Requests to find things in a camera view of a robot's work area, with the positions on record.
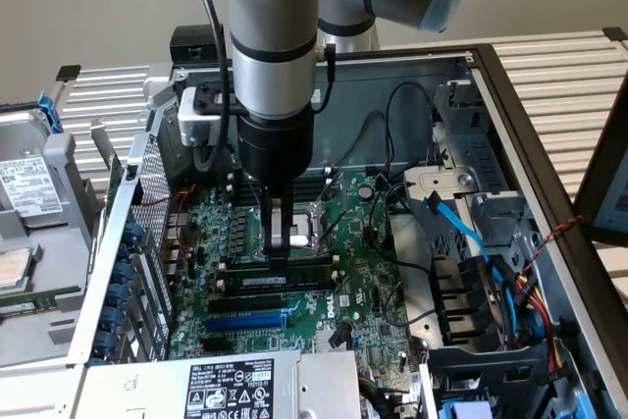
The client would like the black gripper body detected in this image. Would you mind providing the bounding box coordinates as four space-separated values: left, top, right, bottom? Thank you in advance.
237 109 315 191

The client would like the green RAM stick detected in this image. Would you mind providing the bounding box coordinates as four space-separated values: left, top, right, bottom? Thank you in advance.
0 285 83 318
238 264 336 295

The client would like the CPU socket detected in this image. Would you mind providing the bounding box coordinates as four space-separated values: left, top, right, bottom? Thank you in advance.
254 205 325 256

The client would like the thin metal locking lever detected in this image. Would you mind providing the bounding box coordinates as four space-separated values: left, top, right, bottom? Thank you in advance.
243 176 265 210

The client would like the long black expansion slot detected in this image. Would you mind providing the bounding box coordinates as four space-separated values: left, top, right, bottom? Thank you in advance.
207 294 285 315

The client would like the silver socket cover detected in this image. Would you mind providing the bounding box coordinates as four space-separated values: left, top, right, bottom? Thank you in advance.
313 175 348 247

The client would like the blue expansion slot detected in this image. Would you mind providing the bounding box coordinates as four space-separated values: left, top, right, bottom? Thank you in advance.
204 313 289 335

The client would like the green motherboard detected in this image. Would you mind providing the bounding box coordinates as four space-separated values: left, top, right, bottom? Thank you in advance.
169 171 423 391

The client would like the silver chipset heatsink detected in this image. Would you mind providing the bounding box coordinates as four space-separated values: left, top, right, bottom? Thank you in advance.
312 328 344 352

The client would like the black box with port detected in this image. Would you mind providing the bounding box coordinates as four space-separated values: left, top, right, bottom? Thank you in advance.
169 24 233 66

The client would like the green graphics card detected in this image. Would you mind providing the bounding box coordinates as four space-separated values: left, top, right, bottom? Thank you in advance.
90 117 127 217

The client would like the metal disk bay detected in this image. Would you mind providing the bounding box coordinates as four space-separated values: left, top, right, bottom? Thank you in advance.
401 79 541 268

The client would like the grey metal PC case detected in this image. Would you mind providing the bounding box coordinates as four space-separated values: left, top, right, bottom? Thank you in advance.
66 43 628 419

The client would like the grey power supply unit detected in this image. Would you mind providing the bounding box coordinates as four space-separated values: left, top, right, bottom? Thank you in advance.
73 348 367 419

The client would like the black plastic fan shroud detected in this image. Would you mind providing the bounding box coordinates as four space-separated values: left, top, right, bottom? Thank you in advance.
429 254 509 349

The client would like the hard disk with white label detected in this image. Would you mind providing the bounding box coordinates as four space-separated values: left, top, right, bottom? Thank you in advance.
0 104 68 230

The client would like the square CPU chip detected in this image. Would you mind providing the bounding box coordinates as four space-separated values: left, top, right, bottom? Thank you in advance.
0 244 44 291

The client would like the black framed monitor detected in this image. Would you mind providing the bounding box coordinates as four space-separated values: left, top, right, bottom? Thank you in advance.
572 70 628 248

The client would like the black wire with red plug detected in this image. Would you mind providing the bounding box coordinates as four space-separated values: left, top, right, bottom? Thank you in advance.
336 111 390 169
384 81 437 168

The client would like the black camera cable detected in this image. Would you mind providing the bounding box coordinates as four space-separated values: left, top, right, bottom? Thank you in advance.
183 0 236 175

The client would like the long curved black wire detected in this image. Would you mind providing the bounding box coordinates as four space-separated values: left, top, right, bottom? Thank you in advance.
369 182 436 276

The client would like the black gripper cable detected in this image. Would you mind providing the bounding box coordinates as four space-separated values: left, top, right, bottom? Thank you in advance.
308 43 339 114

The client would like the thin red wire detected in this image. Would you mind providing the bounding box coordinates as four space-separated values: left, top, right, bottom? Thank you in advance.
140 184 198 263

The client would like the blue disk wire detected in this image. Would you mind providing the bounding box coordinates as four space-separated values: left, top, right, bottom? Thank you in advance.
420 191 522 341

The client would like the blue plastic disk bracket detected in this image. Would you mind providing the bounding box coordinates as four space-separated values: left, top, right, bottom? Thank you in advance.
34 88 64 136

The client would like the red yellow power wire bundle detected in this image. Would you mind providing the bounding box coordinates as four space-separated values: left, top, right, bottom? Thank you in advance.
507 269 568 384

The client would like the red black twisted wire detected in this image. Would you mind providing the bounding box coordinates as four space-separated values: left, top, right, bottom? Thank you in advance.
520 214 586 276

